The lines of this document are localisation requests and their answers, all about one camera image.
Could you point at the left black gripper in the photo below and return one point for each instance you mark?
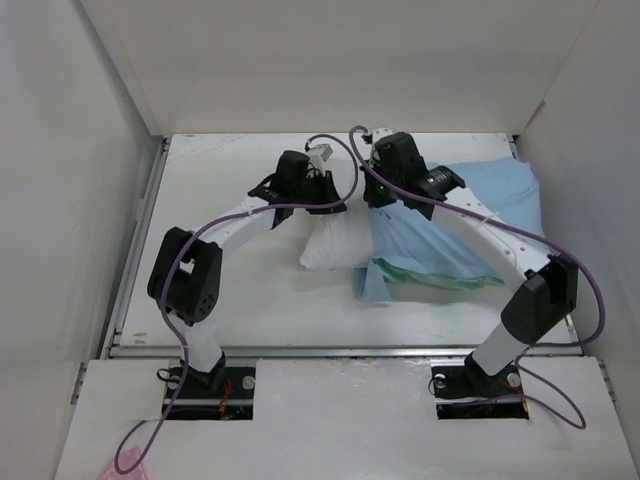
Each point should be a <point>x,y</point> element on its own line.
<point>326,183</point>

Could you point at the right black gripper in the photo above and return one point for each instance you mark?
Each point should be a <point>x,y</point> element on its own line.
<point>373,200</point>

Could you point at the white pillow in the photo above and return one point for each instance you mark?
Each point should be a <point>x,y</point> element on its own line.
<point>343,240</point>

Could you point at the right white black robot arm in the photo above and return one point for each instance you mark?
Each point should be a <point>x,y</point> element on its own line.
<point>543,285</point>

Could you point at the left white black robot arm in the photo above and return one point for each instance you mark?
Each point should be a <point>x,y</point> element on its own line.
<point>186,276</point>

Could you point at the pink plastic bag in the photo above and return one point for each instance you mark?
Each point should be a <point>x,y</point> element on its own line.
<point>125,460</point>

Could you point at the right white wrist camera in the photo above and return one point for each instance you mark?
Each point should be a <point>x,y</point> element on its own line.
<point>372,137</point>

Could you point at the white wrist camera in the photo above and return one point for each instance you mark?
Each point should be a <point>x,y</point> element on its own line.
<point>372,137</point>
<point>319,155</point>

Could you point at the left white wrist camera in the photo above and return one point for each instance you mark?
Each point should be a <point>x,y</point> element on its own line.
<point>319,155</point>

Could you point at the right aluminium rail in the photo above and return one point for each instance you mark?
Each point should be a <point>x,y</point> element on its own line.
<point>568,322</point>

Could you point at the aluminium rail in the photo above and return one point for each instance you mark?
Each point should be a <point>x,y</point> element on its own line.
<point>568,322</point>
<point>132,253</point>
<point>290,352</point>

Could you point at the left aluminium rail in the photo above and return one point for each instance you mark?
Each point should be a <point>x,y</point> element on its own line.
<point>132,253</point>

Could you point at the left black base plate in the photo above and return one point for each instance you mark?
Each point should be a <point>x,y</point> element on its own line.
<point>237,384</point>

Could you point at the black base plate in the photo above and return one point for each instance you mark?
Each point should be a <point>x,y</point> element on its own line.
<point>237,384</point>
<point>453,382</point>

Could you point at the front aluminium rail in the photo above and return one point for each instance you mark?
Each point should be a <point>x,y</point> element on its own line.
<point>290,352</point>

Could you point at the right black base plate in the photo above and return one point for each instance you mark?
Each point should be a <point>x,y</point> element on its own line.
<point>453,382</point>

